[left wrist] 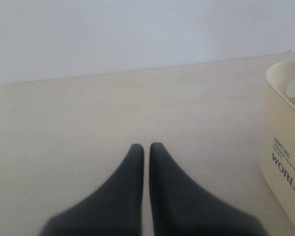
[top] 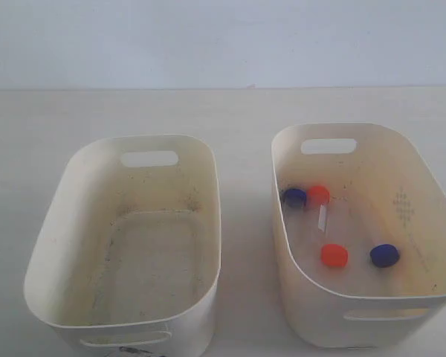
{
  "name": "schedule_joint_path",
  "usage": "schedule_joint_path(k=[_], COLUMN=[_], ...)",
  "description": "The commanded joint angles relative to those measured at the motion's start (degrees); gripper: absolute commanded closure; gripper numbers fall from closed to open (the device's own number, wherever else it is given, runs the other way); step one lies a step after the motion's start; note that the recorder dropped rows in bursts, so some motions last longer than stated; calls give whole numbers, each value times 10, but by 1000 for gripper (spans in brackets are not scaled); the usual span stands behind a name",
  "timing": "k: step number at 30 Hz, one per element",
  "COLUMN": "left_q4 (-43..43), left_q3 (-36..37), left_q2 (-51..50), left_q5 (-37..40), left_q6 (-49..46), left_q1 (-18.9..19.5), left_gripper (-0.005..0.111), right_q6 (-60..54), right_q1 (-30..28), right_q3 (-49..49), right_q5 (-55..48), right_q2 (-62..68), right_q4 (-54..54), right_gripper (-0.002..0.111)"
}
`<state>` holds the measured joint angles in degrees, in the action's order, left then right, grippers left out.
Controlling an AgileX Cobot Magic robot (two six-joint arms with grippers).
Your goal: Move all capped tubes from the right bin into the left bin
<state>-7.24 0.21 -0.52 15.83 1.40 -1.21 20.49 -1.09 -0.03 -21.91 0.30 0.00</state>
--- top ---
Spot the clear tube orange cap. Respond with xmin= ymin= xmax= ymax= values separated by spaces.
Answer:
xmin=306 ymin=185 xmax=330 ymax=210
xmin=317 ymin=204 xmax=349 ymax=268

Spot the clear tube blue cap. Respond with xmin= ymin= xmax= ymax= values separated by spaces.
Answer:
xmin=361 ymin=207 xmax=400 ymax=268
xmin=282 ymin=187 xmax=307 ymax=209

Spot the white plastic bin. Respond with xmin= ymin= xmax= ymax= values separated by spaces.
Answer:
xmin=24 ymin=135 xmax=222 ymax=356
xmin=271 ymin=123 xmax=446 ymax=348

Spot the clear tube front blue cap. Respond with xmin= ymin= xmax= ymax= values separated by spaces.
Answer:
xmin=361 ymin=207 xmax=400 ymax=268

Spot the clear tube front orange cap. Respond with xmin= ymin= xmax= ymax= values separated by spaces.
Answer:
xmin=317 ymin=204 xmax=349 ymax=268

